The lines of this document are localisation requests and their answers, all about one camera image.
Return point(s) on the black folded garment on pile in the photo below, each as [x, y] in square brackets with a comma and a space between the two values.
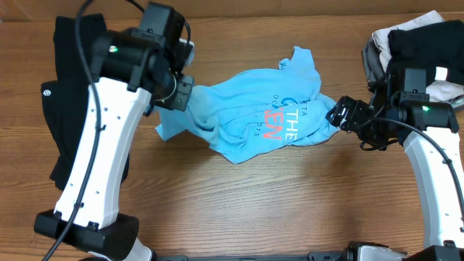
[427, 48]

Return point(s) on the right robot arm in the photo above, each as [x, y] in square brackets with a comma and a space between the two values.
[400, 112]

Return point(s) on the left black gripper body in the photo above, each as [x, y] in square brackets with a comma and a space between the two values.
[177, 93]

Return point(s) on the beige folded garment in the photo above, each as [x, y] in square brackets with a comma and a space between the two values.
[429, 18]

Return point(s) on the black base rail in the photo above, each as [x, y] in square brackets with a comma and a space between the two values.
[311, 256]

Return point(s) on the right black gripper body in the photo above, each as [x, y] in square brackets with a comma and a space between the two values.
[376, 133]

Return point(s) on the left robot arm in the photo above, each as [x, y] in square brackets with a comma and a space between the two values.
[130, 73]

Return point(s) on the black garment with logo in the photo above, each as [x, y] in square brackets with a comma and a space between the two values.
[65, 100]

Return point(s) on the grey folded garment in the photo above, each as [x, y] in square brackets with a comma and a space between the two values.
[376, 54]

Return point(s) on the light blue printed t-shirt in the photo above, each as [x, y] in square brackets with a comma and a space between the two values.
[257, 111]

